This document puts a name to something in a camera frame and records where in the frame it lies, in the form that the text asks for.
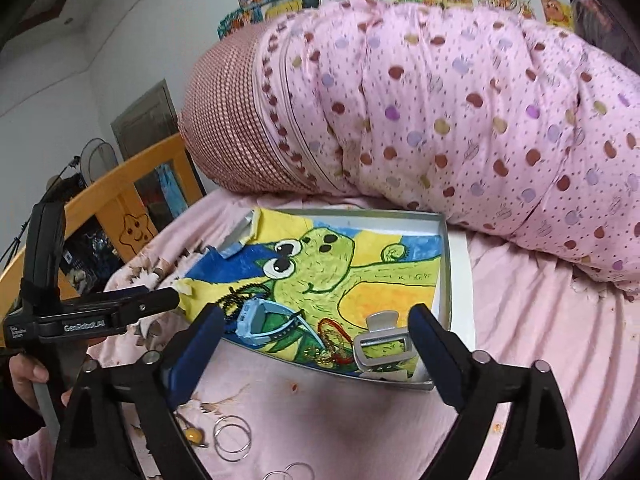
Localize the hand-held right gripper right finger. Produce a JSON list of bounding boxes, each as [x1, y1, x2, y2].
[[407, 302, 581, 480]]

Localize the black bead necklace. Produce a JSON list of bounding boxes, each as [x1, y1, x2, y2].
[[215, 282, 274, 329]]

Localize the blue patterned cloth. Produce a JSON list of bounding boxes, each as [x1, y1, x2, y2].
[[157, 164, 190, 212]]

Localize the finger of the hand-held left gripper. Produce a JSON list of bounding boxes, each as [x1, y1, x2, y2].
[[110, 287, 181, 333], [102, 285, 151, 302]]

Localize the blue wrist watch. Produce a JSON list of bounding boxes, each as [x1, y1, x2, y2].
[[235, 297, 307, 349]]

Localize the black printed bag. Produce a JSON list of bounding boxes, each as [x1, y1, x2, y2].
[[60, 232, 127, 294]]

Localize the pink floral bed sheet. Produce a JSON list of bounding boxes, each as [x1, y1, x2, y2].
[[10, 187, 640, 480]]

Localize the person's left forearm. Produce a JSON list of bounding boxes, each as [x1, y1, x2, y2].
[[0, 382, 48, 443]]

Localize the grey box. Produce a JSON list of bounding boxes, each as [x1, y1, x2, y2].
[[172, 207, 474, 394]]

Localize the person's left hand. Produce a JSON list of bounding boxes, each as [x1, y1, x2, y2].
[[7, 352, 51, 388]]

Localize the clear bangle rings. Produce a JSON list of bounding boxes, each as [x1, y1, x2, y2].
[[282, 461, 316, 480], [216, 422, 252, 462]]

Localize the red cord bracelet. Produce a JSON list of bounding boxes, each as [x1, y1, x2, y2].
[[315, 317, 359, 369]]

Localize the wooden bed rail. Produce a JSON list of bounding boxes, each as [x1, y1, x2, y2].
[[0, 132, 207, 322]]

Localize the yellow bead pendant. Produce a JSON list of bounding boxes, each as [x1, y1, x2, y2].
[[172, 412, 211, 449]]

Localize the pink dotted checked quilt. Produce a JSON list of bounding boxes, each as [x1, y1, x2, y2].
[[180, 0, 640, 297]]

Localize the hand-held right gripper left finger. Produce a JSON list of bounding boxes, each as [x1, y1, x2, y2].
[[54, 302, 226, 480]]

